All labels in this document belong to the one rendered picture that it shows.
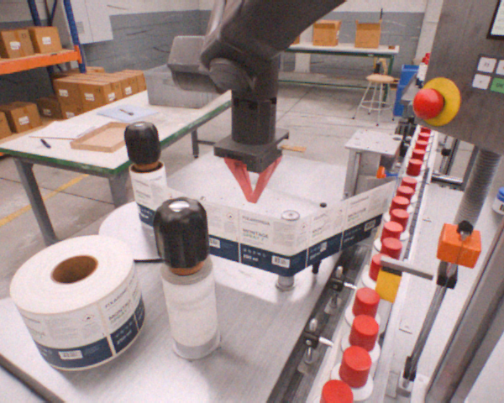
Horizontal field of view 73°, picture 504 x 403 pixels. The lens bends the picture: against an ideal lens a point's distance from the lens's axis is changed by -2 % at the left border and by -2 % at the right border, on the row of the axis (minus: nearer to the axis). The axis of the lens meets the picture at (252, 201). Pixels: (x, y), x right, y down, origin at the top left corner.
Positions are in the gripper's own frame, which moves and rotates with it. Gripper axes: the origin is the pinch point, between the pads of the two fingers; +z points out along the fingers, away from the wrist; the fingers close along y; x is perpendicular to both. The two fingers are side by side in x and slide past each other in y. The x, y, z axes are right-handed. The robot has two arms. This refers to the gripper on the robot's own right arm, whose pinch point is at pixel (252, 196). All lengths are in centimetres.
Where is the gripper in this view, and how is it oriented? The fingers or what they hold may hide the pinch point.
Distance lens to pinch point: 50.1
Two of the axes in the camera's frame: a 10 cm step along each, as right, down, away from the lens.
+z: -0.2, 8.6, 5.2
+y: -4.5, 4.6, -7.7
